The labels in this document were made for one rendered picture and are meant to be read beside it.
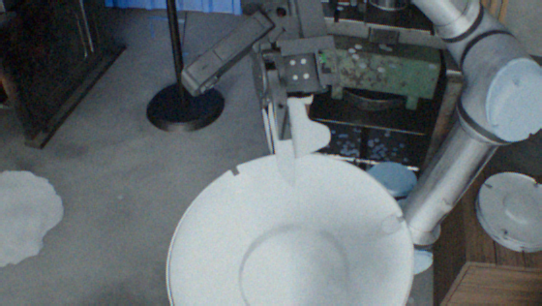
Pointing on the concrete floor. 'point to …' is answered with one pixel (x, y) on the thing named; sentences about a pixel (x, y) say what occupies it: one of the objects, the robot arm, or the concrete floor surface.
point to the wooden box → (482, 260)
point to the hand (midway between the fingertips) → (282, 175)
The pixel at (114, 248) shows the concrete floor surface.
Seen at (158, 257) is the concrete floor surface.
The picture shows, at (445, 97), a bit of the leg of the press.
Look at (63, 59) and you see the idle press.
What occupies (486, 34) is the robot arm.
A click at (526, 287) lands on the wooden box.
